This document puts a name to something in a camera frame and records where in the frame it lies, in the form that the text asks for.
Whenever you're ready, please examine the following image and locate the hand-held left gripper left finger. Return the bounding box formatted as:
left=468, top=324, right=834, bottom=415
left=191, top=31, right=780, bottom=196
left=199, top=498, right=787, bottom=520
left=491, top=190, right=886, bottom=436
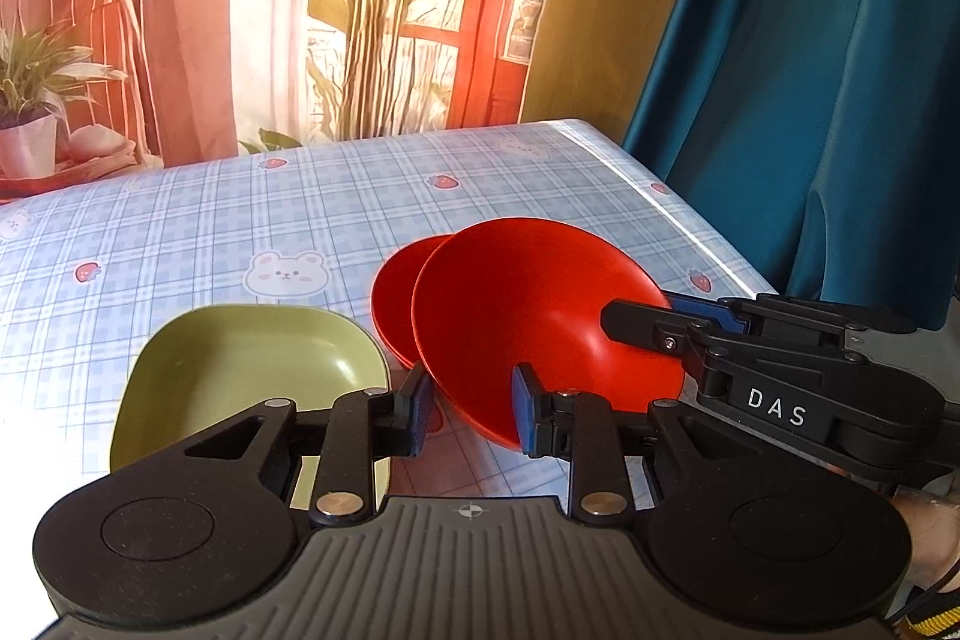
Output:
left=112, top=364, right=437, bottom=527

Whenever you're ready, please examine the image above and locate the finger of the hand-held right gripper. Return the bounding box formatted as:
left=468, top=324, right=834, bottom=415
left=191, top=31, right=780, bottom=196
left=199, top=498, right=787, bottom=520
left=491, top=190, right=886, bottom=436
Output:
left=600, top=299, right=740, bottom=380
left=664, top=290, right=920, bottom=335

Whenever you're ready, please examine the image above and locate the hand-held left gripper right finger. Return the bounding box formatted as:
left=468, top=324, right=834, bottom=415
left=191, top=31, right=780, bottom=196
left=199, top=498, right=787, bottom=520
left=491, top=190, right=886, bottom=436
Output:
left=512, top=364, right=848, bottom=525

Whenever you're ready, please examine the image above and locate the red bowl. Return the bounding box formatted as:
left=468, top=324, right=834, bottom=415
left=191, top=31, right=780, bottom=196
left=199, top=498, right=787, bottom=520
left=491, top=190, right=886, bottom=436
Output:
left=410, top=217, right=686, bottom=450
left=370, top=234, right=454, bottom=369

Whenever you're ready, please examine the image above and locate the green plate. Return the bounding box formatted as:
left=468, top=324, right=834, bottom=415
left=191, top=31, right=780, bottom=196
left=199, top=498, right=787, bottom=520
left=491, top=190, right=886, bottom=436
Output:
left=109, top=303, right=392, bottom=515

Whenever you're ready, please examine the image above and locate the person's right forearm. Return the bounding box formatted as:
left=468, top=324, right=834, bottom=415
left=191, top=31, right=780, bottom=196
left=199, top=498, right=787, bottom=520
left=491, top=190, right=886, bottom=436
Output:
left=891, top=486, right=960, bottom=605

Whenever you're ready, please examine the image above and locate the blue curtain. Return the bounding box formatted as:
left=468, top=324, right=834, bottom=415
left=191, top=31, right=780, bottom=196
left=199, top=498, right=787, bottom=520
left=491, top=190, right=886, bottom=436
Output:
left=621, top=0, right=960, bottom=332

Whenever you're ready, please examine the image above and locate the checked tablecloth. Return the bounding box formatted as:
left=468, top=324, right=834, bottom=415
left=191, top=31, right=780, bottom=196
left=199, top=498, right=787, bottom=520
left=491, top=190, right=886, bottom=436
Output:
left=0, top=118, right=782, bottom=640

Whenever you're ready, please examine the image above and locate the yellow black strap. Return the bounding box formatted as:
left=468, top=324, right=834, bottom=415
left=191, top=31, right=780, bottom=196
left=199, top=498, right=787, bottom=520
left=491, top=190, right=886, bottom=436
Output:
left=896, top=602, right=960, bottom=640

